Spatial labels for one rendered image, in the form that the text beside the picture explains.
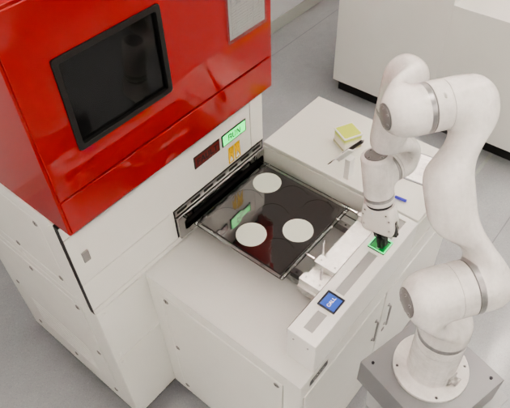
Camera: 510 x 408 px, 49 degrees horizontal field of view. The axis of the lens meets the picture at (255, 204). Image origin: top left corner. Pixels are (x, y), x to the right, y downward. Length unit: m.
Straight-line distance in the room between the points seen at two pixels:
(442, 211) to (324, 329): 0.54
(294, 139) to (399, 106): 1.00
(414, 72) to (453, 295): 0.45
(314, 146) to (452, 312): 0.98
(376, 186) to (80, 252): 0.82
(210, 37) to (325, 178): 0.67
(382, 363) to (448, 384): 0.17
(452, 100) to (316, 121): 1.08
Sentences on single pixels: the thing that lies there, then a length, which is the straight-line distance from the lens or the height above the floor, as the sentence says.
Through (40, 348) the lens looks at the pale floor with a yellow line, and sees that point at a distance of 2.82.
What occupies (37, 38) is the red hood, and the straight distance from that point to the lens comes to 1.19.
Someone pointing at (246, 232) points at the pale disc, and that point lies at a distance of 1.82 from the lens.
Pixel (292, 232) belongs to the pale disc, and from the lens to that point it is 1.82.
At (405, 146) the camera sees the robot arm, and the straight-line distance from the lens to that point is 1.43.
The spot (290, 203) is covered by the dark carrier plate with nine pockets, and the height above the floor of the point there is 0.90.
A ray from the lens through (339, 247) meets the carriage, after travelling 1.81.
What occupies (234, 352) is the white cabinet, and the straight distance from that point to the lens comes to 1.76.
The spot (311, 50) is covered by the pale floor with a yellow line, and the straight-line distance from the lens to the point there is 4.37.
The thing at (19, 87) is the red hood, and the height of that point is 1.66.
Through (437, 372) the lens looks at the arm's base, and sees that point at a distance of 1.47.
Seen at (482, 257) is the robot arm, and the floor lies 1.38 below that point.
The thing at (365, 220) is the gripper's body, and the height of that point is 1.06.
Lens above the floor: 2.29
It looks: 47 degrees down
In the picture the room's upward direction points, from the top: 3 degrees counter-clockwise
